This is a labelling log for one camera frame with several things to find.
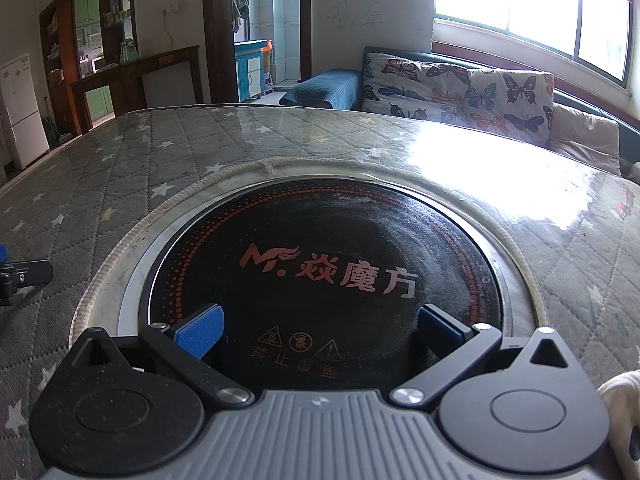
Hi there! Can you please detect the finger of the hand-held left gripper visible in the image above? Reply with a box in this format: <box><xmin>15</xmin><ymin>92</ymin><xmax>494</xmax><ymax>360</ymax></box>
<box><xmin>0</xmin><ymin>244</ymin><xmax>53</xmax><ymax>307</ymax></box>

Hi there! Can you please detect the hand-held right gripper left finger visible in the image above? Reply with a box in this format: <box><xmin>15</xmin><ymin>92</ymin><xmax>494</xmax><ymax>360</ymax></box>
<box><xmin>52</xmin><ymin>304</ymin><xmax>254</xmax><ymax>408</ymax></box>

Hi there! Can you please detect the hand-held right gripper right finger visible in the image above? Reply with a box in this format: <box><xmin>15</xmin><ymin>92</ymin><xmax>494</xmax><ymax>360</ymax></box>
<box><xmin>390</xmin><ymin>303</ymin><xmax>587</xmax><ymax>407</ymax></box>

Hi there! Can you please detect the white polka dot cloth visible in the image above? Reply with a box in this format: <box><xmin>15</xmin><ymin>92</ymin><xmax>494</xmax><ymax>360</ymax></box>
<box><xmin>597</xmin><ymin>367</ymin><xmax>640</xmax><ymax>480</ymax></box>

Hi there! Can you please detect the grey quilted star table cover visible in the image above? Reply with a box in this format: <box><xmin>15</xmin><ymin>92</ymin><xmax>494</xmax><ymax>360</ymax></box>
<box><xmin>0</xmin><ymin>102</ymin><xmax>640</xmax><ymax>480</ymax></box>

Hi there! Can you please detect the round black cooktop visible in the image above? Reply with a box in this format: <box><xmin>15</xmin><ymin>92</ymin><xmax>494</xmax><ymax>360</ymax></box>
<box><xmin>120</xmin><ymin>170</ymin><xmax>541</xmax><ymax>391</ymax></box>

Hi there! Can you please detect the broom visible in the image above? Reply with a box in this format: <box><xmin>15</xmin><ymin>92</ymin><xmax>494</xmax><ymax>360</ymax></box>
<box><xmin>42</xmin><ymin>95</ymin><xmax>73</xmax><ymax>143</ymax></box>

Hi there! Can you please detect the white refrigerator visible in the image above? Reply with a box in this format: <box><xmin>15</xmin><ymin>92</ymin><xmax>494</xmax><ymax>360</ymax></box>
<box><xmin>0</xmin><ymin>52</ymin><xmax>51</xmax><ymax>171</ymax></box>

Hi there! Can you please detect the dark wooden shelf unit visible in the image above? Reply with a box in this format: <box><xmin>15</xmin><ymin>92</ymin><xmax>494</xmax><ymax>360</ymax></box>
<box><xmin>39</xmin><ymin>0</ymin><xmax>138</xmax><ymax>136</ymax></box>

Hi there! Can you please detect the long butterfly print cushion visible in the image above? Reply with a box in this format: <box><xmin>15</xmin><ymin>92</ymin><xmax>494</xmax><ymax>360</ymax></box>
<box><xmin>361</xmin><ymin>50</ymin><xmax>473</xmax><ymax>128</ymax></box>

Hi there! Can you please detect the dark wooden console desk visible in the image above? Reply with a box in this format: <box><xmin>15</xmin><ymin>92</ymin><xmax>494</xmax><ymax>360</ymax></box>
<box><xmin>69</xmin><ymin>45</ymin><xmax>203</xmax><ymax>136</ymax></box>

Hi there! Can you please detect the plain grey cushion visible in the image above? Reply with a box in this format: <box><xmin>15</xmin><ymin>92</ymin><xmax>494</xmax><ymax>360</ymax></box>
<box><xmin>547</xmin><ymin>102</ymin><xmax>623</xmax><ymax>177</ymax></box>

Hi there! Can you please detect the light blue cabinet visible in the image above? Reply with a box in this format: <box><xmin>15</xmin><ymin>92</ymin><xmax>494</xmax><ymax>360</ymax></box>
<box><xmin>234</xmin><ymin>40</ymin><xmax>266</xmax><ymax>103</ymax></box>

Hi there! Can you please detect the teal sofa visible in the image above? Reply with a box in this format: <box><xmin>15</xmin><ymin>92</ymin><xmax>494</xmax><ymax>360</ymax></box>
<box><xmin>279</xmin><ymin>46</ymin><xmax>640</xmax><ymax>183</ymax></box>

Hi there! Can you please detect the hanging grey towel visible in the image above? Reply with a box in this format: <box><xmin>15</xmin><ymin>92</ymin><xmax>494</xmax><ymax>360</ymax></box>
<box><xmin>231</xmin><ymin>0</ymin><xmax>251</xmax><ymax>35</ymax></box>

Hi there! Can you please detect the window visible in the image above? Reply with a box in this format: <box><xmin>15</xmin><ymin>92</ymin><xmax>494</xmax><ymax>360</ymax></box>
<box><xmin>432</xmin><ymin>0</ymin><xmax>640</xmax><ymax>91</ymax></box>

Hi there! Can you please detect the dark wooden door frame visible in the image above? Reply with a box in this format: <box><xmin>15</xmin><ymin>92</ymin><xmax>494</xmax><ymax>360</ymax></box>
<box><xmin>201</xmin><ymin>0</ymin><xmax>312</xmax><ymax>106</ymax></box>

